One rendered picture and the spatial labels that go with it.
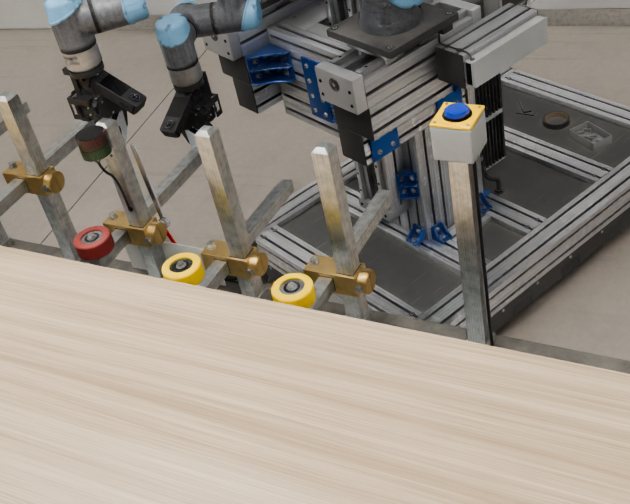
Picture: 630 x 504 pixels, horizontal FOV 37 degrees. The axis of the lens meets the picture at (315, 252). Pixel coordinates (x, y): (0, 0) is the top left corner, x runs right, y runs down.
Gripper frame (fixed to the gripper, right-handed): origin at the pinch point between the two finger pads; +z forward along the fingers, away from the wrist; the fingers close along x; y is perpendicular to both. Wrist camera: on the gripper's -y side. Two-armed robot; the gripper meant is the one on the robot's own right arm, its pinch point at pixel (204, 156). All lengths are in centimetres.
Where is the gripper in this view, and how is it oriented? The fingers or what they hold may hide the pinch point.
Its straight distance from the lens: 235.3
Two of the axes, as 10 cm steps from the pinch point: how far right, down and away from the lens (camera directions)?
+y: 4.4, -6.2, 6.5
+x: -8.8, -1.5, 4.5
